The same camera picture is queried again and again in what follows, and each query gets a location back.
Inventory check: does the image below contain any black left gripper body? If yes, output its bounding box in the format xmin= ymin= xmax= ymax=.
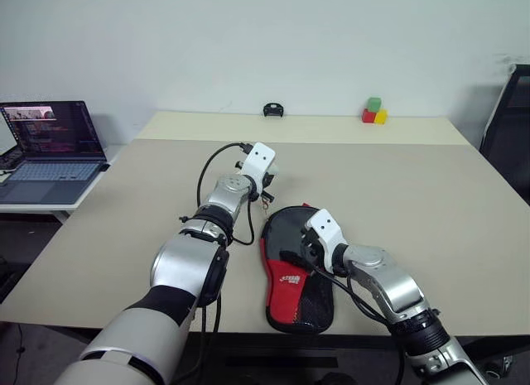
xmin=262 ymin=162 xmax=281 ymax=191

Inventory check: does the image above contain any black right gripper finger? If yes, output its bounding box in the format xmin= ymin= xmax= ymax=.
xmin=279 ymin=249 xmax=310 ymax=267

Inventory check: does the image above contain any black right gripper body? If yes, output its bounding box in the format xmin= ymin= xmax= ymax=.
xmin=299 ymin=227 xmax=328 ymax=273

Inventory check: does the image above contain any black red paddle case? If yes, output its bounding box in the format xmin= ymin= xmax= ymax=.
xmin=258 ymin=196 xmax=336 ymax=333

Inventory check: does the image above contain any beige table cover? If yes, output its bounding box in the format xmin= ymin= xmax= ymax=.
xmin=0 ymin=138 xmax=530 ymax=337

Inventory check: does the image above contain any white side table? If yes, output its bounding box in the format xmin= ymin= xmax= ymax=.
xmin=0 ymin=143 xmax=128 ymax=225

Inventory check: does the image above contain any open grey laptop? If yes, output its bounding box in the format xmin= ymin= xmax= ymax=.
xmin=0 ymin=100 xmax=110 ymax=205

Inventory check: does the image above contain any grey caster wheel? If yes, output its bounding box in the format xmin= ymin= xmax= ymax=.
xmin=483 ymin=361 xmax=513 ymax=383

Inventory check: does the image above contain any dark office chair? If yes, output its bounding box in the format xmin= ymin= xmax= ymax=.
xmin=479 ymin=64 xmax=530 ymax=195

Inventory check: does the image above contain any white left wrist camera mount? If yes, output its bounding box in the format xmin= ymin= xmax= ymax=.
xmin=239 ymin=142 xmax=277 ymax=188

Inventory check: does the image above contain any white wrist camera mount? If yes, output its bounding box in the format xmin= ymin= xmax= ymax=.
xmin=239 ymin=142 xmax=277 ymax=188
xmin=305 ymin=208 xmax=347 ymax=275

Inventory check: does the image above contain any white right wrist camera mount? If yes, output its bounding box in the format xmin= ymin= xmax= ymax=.
xmin=305 ymin=208 xmax=347 ymax=275

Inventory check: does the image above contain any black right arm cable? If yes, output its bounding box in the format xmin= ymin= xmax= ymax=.
xmin=306 ymin=260 xmax=409 ymax=385

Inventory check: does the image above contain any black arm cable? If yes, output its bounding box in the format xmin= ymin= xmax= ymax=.
xmin=306 ymin=260 xmax=409 ymax=385
xmin=194 ymin=142 xmax=256 ymax=385

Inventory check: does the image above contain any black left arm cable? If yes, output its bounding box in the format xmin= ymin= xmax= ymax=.
xmin=194 ymin=142 xmax=256 ymax=385

